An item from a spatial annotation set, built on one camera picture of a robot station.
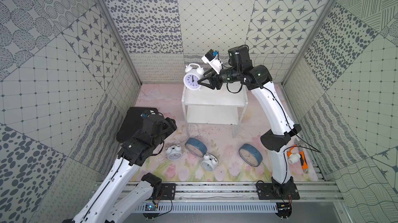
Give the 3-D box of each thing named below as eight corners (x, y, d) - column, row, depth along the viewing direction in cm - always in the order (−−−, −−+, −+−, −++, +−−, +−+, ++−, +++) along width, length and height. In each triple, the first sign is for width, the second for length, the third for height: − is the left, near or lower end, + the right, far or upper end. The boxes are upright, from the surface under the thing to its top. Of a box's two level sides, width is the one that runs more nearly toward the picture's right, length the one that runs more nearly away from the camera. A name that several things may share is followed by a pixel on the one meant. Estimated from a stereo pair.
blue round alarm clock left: (186, 150, 89) (184, 141, 80) (191, 143, 91) (189, 135, 82) (203, 160, 85) (203, 153, 76) (207, 154, 88) (207, 145, 78)
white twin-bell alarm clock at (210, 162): (200, 166, 84) (199, 160, 76) (207, 156, 87) (207, 150, 80) (211, 175, 81) (211, 170, 74) (218, 164, 84) (219, 159, 77)
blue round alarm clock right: (236, 155, 88) (240, 146, 79) (241, 148, 90) (245, 140, 81) (254, 170, 83) (261, 163, 73) (259, 163, 85) (266, 155, 76)
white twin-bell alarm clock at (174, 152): (168, 160, 85) (164, 154, 77) (169, 151, 88) (166, 144, 81) (181, 160, 85) (179, 154, 78) (182, 151, 88) (180, 144, 81)
